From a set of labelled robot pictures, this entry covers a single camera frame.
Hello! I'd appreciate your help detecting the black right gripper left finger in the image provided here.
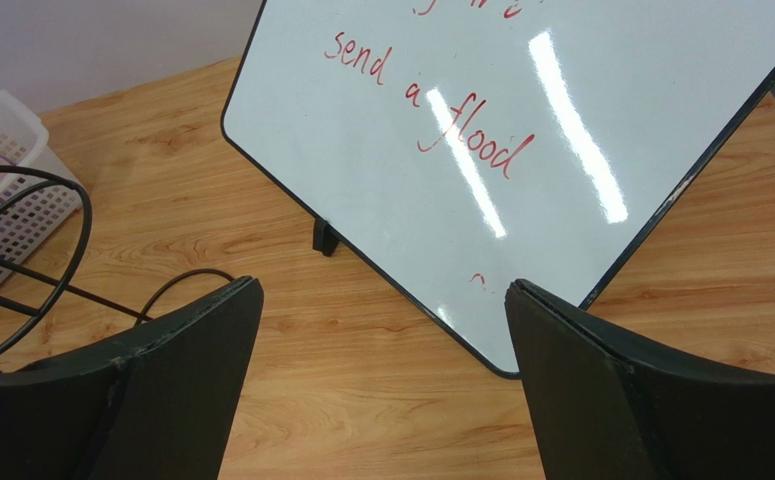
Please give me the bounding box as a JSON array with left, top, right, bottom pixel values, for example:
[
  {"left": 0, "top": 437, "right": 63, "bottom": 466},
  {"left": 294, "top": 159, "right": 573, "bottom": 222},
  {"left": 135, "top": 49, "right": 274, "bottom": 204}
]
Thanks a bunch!
[{"left": 0, "top": 277, "right": 264, "bottom": 479}]

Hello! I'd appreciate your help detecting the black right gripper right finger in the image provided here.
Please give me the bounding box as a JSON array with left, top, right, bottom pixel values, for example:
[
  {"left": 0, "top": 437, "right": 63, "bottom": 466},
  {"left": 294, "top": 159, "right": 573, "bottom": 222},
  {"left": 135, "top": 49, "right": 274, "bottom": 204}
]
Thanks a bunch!
[{"left": 505, "top": 279, "right": 775, "bottom": 479}]

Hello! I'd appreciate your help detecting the white plastic basket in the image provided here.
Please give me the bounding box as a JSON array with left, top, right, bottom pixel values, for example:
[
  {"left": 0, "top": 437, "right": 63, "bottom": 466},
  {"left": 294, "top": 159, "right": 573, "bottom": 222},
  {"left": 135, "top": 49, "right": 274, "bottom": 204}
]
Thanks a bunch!
[{"left": 0, "top": 89, "right": 82, "bottom": 264}]

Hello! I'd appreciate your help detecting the white dry-erase board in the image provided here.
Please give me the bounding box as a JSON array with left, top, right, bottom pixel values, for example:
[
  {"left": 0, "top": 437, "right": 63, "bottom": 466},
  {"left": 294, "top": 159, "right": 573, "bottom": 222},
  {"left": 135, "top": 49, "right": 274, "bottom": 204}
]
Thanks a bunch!
[{"left": 221, "top": 1, "right": 775, "bottom": 378}]

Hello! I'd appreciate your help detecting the black wire hat stand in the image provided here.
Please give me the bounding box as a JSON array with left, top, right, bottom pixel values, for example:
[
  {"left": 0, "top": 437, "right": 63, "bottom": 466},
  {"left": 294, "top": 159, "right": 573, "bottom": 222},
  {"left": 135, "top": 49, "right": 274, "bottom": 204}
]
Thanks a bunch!
[{"left": 0, "top": 164, "right": 237, "bottom": 371}]

